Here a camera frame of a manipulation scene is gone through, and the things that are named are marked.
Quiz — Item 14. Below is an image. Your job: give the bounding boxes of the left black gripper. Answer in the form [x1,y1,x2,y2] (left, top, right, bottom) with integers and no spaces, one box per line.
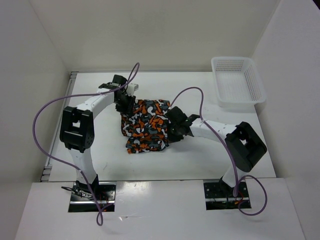
[114,92,136,117]

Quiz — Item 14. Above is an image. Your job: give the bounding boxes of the orange camouflage shorts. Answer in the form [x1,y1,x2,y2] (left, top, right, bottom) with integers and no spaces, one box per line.
[120,99,171,154]

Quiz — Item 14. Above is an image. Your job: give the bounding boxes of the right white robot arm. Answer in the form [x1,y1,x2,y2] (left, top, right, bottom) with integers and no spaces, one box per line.
[165,106,267,197]

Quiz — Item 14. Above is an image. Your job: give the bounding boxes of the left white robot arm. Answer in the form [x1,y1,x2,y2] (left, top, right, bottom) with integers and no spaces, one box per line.
[59,74,139,200]

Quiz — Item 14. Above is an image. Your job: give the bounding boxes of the white plastic basket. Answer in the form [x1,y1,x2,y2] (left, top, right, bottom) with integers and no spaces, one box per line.
[211,56,267,108]

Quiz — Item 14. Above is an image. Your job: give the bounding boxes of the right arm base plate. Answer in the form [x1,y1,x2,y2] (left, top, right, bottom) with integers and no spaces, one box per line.
[203,179,252,211]

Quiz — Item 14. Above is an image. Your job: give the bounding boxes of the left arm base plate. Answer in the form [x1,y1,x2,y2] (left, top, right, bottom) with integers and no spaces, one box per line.
[62,181,117,213]

